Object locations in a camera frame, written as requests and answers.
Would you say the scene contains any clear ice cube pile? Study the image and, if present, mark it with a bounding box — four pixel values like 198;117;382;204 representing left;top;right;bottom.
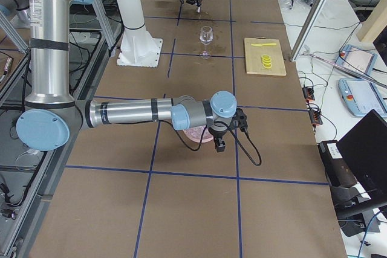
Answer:
186;126;211;140

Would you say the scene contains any clear wine glass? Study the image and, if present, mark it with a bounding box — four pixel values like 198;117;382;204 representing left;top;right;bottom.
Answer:
200;25;213;59

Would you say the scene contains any pink plastic bowl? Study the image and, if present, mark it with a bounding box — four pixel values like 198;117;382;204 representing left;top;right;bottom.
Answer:
181;125;213;143

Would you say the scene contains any bamboo cutting board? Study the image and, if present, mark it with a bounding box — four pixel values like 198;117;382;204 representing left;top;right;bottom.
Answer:
244;37;287;77

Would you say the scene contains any yellow plastic knife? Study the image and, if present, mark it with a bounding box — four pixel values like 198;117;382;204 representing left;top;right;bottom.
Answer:
250;42;277;47

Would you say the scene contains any black box device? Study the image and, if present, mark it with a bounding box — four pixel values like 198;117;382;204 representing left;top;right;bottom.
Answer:
317;140;357;188

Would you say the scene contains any lower teach pendant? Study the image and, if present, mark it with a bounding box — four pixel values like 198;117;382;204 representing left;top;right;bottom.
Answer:
338;79;386;118

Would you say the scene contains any teach pendant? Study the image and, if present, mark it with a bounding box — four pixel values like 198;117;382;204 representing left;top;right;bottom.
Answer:
336;44;377;74
338;79;386;118

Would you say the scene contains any black monitor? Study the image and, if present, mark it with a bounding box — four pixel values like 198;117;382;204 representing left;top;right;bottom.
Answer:
337;109;386;195

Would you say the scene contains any upper teach pendant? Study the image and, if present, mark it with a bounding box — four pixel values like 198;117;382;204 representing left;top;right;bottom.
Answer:
336;44;377;74

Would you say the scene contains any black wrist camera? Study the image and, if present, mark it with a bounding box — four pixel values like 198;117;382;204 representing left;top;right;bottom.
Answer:
235;108;248;134

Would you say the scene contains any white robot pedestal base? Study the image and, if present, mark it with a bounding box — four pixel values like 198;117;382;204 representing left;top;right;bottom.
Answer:
116;0;163;68

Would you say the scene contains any aluminium frame post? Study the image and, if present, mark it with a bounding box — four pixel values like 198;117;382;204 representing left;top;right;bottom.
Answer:
290;0;327;62

